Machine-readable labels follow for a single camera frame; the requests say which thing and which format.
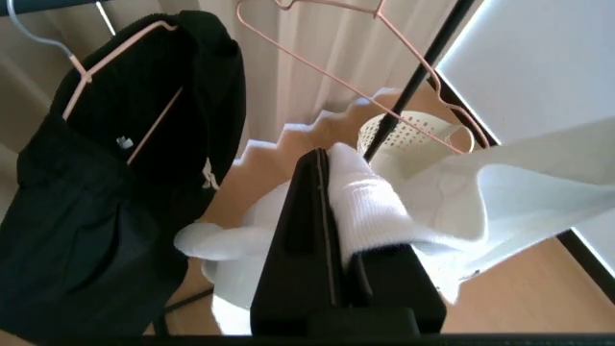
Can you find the white garment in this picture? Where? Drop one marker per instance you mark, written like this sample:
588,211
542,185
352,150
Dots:
365,206

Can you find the white laundry basket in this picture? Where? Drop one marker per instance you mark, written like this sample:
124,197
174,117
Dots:
413,120

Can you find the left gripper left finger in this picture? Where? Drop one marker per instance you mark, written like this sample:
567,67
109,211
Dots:
298,269

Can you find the pink clothes hanger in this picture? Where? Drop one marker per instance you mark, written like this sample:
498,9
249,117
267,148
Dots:
84,77
336,79

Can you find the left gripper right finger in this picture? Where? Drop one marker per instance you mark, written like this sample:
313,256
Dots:
399,288

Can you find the black clothes rack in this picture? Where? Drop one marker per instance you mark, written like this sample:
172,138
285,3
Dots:
418,77

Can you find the beige curtain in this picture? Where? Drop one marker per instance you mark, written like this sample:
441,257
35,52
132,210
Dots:
312,48

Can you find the black shorts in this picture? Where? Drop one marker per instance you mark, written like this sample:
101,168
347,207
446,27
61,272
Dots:
72,240

